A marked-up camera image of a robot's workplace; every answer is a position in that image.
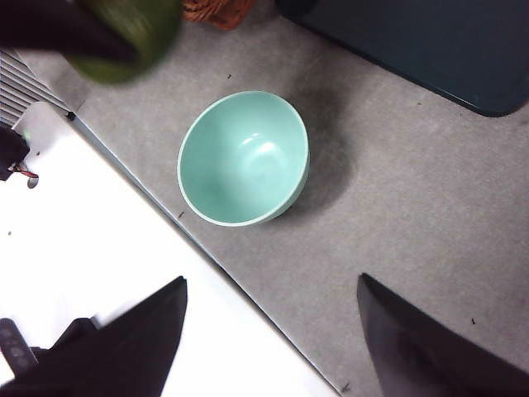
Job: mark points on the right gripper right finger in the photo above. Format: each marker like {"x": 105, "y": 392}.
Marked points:
{"x": 425, "y": 355}

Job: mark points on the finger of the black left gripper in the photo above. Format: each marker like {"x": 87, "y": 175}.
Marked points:
{"x": 53, "y": 25}

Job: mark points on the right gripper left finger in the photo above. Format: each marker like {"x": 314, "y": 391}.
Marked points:
{"x": 124, "y": 355}

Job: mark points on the green avocado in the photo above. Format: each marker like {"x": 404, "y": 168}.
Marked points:
{"x": 153, "y": 29}

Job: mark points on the teal ribbed bowl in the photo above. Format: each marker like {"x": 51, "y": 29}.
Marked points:
{"x": 244, "y": 165}

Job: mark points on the grey ribbed panel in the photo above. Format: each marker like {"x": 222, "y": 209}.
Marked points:
{"x": 16, "y": 91}

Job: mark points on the grey bar with buttons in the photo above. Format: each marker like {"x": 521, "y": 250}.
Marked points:
{"x": 14, "y": 347}

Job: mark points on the brown wicker basket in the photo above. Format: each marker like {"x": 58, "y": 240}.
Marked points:
{"x": 223, "y": 12}

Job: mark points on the black rectangular tray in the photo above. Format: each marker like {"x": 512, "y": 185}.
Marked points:
{"x": 434, "y": 45}

